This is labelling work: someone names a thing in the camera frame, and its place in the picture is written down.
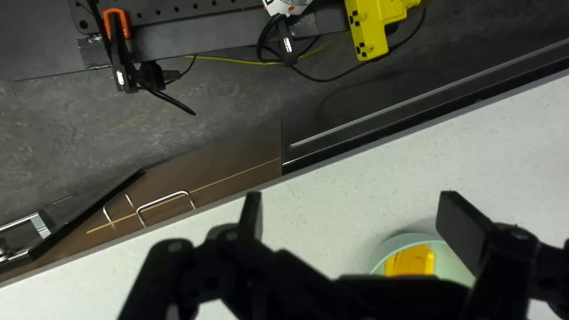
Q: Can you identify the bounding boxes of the black perforated board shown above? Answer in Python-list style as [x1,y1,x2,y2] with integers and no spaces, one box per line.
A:
[66,0,349,68]

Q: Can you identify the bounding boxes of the white grey box device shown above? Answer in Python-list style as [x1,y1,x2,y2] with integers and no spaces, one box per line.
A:
[260,0,313,18]

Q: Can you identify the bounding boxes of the orange and black clamp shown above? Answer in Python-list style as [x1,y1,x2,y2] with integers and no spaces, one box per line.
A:
[100,6,197,118]

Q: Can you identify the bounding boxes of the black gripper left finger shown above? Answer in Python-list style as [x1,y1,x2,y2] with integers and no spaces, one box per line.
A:
[116,190,334,320]

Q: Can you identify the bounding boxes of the silver drawer handle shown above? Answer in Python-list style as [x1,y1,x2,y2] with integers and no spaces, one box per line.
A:
[101,192,137,231]
[135,190,197,230]

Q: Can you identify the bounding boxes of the black dishwasher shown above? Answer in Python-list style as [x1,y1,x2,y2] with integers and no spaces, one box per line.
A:
[279,34,569,176]

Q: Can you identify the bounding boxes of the light green bowl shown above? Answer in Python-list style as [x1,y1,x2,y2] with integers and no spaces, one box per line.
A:
[370,230,477,290]

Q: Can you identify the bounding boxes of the brown wooden drawer front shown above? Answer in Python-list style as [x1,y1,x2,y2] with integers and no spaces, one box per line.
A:
[0,132,283,281]

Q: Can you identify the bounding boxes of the wooden spatula with yellow head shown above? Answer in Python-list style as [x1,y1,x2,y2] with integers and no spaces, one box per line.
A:
[382,244,437,279]

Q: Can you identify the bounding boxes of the thin black cable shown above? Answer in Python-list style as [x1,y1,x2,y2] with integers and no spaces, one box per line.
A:
[254,6,429,84]

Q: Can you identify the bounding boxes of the yellow and black tool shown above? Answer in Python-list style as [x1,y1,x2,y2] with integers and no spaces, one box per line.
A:
[343,0,427,62]

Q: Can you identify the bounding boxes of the thin yellow wire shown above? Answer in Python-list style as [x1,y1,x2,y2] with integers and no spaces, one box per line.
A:
[189,41,331,68]

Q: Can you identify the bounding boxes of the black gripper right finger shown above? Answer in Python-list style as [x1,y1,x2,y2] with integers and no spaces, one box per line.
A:
[434,190,569,320]

